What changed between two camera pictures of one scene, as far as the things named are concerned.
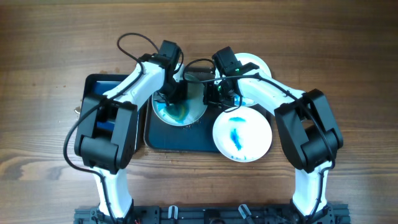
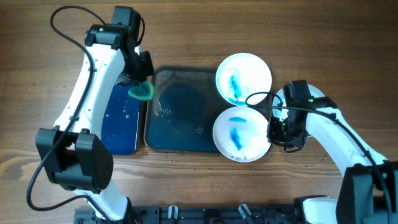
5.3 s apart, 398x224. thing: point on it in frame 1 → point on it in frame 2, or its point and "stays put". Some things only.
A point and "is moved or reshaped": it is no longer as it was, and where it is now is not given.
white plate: [183, 112] is moved or reshaped
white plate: [242, 135] stays put
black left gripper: [182, 95] → [148, 70]
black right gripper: [210, 99] → [273, 136]
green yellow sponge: [178, 111] is moved or reshaped
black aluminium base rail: [211, 214] stays put
